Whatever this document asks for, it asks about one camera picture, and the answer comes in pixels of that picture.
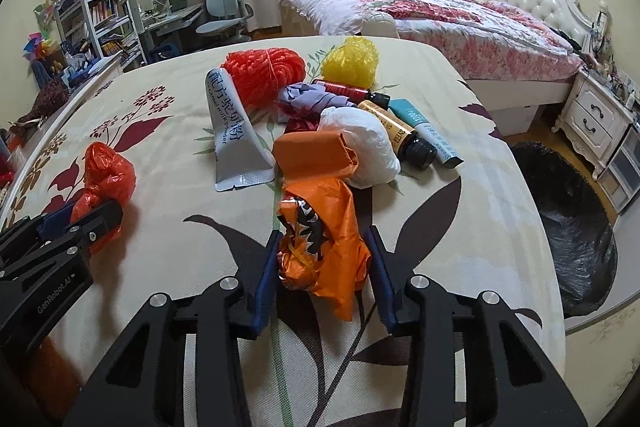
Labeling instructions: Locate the bed with pink floral quilt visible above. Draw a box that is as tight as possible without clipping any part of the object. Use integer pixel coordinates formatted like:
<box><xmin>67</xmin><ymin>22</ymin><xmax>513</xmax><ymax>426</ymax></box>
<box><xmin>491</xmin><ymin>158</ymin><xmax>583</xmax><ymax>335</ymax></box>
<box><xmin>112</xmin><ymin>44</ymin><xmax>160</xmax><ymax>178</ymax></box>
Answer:
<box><xmin>280</xmin><ymin>0</ymin><xmax>582</xmax><ymax>131</ymax></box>

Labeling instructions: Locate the yellow foam net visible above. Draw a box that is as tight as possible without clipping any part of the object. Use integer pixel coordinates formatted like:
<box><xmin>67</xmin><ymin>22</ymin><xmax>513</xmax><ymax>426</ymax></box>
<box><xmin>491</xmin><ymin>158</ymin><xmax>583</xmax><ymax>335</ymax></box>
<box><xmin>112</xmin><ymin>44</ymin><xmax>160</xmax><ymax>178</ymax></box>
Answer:
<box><xmin>321</xmin><ymin>36</ymin><xmax>380</xmax><ymax>90</ymax></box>

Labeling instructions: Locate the floral leaf bedsheet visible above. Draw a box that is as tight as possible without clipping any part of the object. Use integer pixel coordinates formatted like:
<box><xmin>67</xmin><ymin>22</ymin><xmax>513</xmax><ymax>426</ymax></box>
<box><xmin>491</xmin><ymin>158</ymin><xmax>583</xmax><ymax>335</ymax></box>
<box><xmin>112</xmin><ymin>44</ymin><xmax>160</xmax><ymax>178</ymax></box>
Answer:
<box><xmin>1</xmin><ymin>37</ymin><xmax>565</xmax><ymax>426</ymax></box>

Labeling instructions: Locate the white round bedpost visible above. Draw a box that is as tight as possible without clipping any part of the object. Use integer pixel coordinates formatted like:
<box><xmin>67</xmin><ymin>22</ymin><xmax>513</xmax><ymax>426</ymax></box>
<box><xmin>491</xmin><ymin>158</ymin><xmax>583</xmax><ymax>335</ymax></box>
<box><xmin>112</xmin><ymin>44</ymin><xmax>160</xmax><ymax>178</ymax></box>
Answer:
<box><xmin>360</xmin><ymin>12</ymin><xmax>399</xmax><ymax>39</ymax></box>

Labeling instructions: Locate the teal white tube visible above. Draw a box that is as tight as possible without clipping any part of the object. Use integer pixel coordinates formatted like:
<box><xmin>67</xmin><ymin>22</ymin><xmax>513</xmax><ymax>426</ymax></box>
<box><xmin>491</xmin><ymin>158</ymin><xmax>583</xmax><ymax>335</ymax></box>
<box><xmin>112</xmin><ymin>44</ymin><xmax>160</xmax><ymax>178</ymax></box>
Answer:
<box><xmin>390</xmin><ymin>98</ymin><xmax>463</xmax><ymax>169</ymax></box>

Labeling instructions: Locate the red plastic bag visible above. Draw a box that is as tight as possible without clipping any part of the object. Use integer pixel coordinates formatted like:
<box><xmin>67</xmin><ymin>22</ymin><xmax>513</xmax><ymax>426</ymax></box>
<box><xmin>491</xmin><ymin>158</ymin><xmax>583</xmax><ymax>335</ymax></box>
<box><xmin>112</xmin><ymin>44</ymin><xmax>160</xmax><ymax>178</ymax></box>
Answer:
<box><xmin>70</xmin><ymin>142</ymin><xmax>137</xmax><ymax>256</ymax></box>

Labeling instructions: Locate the orange plastic bag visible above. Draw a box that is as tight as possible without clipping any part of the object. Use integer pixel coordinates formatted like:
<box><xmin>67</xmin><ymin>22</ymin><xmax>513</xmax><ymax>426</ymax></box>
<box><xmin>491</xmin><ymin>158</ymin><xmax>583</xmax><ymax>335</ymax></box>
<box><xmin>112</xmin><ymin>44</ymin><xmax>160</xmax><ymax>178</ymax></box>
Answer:
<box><xmin>272</xmin><ymin>131</ymin><xmax>370</xmax><ymax>321</ymax></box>

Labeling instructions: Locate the grey office chair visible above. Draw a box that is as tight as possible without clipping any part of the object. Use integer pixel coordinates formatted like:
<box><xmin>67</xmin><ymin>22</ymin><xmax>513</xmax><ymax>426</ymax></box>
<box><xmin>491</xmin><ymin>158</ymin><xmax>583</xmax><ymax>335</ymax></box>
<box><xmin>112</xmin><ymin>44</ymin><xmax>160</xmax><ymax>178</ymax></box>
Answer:
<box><xmin>196</xmin><ymin>0</ymin><xmax>255</xmax><ymax>46</ymax></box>

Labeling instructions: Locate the red bottle black cap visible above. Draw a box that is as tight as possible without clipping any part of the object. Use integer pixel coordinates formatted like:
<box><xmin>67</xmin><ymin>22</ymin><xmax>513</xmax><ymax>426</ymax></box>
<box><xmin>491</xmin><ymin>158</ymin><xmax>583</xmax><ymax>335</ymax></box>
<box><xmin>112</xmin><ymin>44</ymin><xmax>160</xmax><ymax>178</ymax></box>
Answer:
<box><xmin>314</xmin><ymin>79</ymin><xmax>390</xmax><ymax>109</ymax></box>

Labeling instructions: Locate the red foam net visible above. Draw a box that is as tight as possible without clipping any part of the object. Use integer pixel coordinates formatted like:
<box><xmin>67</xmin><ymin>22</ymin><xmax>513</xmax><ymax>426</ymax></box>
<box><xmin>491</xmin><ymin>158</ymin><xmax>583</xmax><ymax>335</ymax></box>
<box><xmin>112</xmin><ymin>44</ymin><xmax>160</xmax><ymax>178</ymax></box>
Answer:
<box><xmin>221</xmin><ymin>48</ymin><xmax>306</xmax><ymax>108</ymax></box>

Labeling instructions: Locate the grey desk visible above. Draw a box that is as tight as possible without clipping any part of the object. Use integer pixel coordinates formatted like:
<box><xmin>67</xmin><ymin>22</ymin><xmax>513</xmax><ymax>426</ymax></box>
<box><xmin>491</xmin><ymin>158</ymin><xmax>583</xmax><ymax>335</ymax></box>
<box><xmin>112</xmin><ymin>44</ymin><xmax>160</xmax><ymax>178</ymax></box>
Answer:
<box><xmin>138</xmin><ymin>3</ymin><xmax>204</xmax><ymax>63</ymax></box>

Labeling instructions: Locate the silver squeeze tube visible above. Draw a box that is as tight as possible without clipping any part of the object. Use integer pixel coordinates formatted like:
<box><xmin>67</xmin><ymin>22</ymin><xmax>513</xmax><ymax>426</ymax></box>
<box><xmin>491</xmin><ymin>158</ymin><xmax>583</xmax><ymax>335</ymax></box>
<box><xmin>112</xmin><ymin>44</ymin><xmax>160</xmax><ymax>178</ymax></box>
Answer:
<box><xmin>205</xmin><ymin>68</ymin><xmax>276</xmax><ymax>192</ymax></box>

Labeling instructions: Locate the amber bottle black cap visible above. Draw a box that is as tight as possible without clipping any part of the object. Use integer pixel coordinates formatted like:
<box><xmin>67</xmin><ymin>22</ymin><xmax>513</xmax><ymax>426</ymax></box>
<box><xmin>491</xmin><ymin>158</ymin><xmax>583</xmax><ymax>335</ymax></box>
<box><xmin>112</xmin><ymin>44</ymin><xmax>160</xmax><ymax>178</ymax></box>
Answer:
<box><xmin>357</xmin><ymin>101</ymin><xmax>437</xmax><ymax>170</ymax></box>

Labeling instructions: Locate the black trash bin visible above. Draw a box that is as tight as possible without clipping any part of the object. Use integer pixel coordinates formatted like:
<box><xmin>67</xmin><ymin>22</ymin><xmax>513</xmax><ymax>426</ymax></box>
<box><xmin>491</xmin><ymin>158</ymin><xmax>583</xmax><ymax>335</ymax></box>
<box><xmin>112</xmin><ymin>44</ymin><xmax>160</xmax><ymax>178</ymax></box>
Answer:
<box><xmin>511</xmin><ymin>142</ymin><xmax>617</xmax><ymax>319</ymax></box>

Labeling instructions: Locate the plastic drawer unit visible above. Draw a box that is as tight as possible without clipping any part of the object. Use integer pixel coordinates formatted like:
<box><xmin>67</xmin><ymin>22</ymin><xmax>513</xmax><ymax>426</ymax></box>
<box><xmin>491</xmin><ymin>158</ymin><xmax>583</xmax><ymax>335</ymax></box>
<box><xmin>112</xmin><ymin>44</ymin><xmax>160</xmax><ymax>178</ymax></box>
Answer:
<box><xmin>598</xmin><ymin>126</ymin><xmax>640</xmax><ymax>213</ymax></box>

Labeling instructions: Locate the white plastic bag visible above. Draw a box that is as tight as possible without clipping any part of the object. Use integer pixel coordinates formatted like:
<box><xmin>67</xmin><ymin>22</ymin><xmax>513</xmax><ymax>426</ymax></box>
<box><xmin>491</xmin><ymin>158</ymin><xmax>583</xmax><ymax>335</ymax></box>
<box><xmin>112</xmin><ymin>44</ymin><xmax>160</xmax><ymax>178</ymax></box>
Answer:
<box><xmin>319</xmin><ymin>107</ymin><xmax>400</xmax><ymax>190</ymax></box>

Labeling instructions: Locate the white nightstand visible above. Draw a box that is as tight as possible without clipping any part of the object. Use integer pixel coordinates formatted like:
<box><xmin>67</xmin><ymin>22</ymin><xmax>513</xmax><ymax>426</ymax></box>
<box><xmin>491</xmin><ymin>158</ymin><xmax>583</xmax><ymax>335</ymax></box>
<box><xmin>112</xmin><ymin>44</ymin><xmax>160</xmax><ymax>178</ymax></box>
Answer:
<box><xmin>551</xmin><ymin>69</ymin><xmax>634</xmax><ymax>181</ymax></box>

